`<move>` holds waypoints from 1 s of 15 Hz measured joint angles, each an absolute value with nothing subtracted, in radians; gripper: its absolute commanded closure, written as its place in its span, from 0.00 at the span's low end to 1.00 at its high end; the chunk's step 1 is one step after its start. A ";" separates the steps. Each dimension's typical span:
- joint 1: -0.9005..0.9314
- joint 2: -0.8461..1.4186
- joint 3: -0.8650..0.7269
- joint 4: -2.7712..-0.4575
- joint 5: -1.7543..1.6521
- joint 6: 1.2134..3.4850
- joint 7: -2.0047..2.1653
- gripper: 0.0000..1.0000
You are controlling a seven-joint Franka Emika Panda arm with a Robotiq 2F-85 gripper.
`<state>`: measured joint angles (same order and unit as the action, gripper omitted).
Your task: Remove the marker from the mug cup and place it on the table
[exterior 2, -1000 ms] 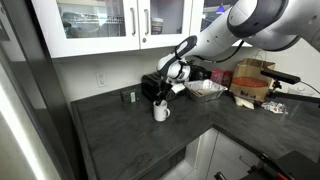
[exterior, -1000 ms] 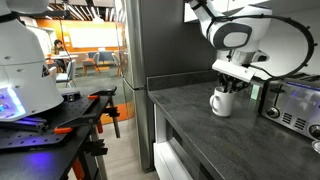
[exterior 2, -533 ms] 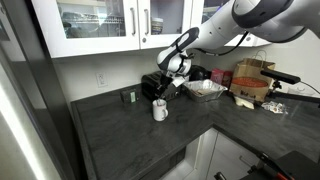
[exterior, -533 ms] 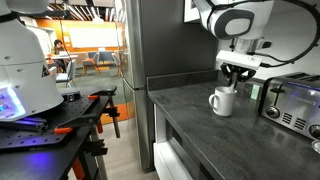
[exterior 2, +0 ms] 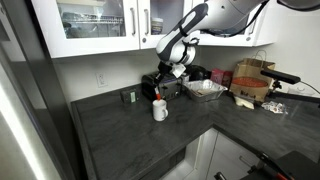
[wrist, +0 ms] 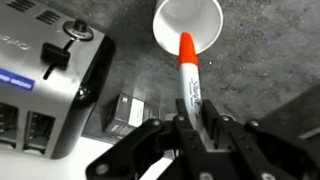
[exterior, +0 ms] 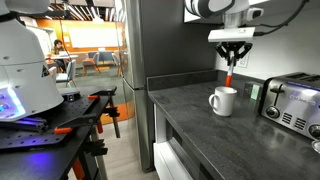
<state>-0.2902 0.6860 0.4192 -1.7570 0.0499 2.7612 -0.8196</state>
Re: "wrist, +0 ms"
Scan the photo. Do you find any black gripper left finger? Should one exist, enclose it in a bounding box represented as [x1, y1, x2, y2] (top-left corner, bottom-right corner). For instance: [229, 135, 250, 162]
[85, 97, 214, 180]

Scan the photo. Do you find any white ceramic mug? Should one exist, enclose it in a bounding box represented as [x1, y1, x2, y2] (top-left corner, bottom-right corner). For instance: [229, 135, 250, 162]
[152, 0, 224, 56]

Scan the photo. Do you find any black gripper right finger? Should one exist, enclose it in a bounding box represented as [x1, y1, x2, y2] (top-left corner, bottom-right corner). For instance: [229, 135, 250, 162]
[198, 98, 320, 180]

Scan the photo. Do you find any stainless steel toaster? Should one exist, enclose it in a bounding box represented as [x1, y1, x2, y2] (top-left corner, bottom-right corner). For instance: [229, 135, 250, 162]
[0, 0, 117, 160]

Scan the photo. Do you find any orange capped marker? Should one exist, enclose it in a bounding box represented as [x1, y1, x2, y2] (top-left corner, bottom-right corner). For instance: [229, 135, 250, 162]
[177, 31, 204, 132]

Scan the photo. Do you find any small dark cardboard box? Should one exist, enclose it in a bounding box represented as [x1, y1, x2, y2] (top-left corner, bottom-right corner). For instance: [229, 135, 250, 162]
[103, 92, 161, 140]

